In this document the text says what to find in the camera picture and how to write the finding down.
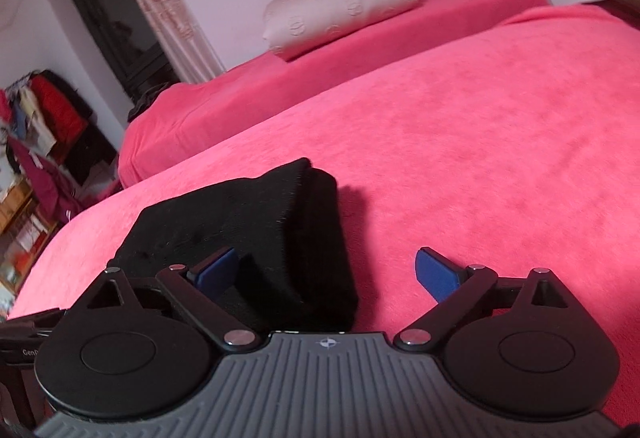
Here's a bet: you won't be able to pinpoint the white pillow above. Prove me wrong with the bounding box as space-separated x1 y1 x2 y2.
264 0 419 60

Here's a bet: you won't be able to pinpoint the dark doorway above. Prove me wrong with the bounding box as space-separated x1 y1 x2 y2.
73 0 179 121

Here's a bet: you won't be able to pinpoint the hanging clothes rack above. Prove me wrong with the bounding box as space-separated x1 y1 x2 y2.
1 70 117 224

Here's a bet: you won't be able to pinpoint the black pants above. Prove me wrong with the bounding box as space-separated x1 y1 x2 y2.
109 158 358 334

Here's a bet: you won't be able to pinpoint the far pink blanket bed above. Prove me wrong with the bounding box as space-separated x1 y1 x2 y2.
118 0 548 187

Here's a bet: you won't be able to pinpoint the wooden shelf unit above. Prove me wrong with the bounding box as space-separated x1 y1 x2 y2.
1 177 60 320

